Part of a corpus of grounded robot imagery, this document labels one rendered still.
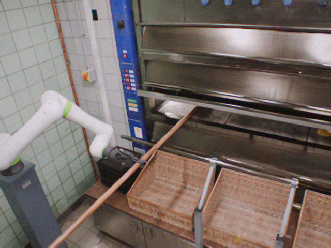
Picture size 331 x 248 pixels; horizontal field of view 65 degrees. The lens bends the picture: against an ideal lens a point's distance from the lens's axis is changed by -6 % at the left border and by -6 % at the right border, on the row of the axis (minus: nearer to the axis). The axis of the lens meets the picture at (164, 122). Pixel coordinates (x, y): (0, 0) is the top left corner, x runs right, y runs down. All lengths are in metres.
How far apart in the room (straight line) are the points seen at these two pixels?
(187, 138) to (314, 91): 1.00
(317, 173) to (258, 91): 0.68
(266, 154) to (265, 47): 0.75
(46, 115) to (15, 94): 0.93
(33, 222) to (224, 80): 1.62
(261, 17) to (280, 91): 0.45
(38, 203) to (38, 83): 1.04
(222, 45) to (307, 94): 0.58
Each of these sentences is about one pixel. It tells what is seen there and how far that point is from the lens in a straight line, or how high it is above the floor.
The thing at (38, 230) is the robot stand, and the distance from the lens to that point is 2.19.
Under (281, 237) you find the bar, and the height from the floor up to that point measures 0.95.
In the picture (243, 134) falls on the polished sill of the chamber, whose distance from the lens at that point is 1.98.
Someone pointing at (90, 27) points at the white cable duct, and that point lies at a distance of 2.36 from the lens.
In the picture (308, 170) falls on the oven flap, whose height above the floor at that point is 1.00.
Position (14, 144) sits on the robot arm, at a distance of 1.65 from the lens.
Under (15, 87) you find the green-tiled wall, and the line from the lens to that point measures 2.45.
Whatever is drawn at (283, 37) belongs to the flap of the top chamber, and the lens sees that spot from 1.70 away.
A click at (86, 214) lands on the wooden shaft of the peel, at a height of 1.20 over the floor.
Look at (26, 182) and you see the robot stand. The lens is 1.96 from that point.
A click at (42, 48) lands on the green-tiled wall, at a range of 2.57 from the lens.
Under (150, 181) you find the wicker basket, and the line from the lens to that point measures 2.43.
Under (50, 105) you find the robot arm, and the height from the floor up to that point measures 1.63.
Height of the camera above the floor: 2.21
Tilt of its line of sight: 29 degrees down
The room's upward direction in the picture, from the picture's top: 5 degrees counter-clockwise
